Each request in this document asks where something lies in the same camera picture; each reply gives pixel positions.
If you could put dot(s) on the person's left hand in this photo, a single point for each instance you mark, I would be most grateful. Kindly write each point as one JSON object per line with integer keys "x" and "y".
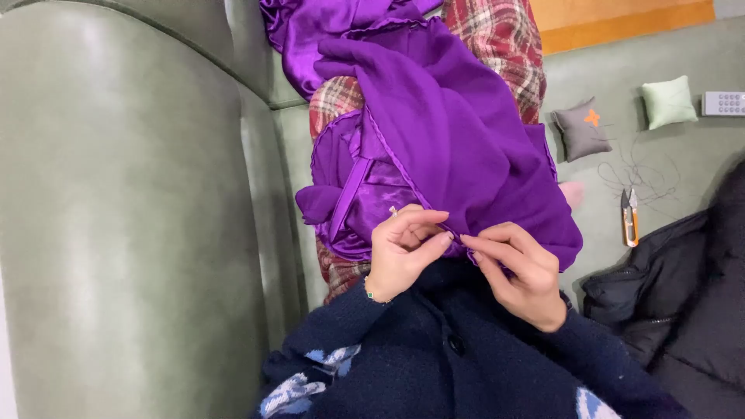
{"x": 390, "y": 262}

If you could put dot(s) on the grey remote control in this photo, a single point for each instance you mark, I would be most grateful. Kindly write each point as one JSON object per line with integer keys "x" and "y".
{"x": 724, "y": 103}

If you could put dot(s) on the purple fabric garment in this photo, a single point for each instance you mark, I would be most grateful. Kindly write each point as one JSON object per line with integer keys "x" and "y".
{"x": 442, "y": 116}

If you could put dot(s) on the green leather sofa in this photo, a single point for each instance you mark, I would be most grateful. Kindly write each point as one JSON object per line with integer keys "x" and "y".
{"x": 116, "y": 203}

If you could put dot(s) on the tangle of black thread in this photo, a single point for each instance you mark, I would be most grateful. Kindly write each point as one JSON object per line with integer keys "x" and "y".
{"x": 637, "y": 174}

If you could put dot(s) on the orange thread snips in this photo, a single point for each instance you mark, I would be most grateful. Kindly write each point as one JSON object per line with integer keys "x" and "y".
{"x": 630, "y": 224}

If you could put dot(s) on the orange and yellow rug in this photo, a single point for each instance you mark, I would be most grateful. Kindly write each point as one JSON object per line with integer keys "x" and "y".
{"x": 611, "y": 29}

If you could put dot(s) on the navy knitted cardigan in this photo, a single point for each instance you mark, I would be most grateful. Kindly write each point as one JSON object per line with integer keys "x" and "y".
{"x": 465, "y": 378}

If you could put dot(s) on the person's right hand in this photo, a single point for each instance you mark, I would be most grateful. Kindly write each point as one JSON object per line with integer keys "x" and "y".
{"x": 527, "y": 285}

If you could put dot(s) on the dark cardigan button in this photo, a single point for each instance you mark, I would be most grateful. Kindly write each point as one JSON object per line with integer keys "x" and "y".
{"x": 456, "y": 345}

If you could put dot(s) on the grey pincushion with orange mark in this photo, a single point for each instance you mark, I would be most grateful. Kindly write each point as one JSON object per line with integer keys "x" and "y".
{"x": 579, "y": 131}

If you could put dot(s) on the black padded jacket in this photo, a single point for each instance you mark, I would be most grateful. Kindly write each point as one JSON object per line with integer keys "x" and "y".
{"x": 698, "y": 302}

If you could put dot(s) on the light green pincushion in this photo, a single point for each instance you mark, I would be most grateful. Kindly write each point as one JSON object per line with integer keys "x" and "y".
{"x": 668, "y": 102}

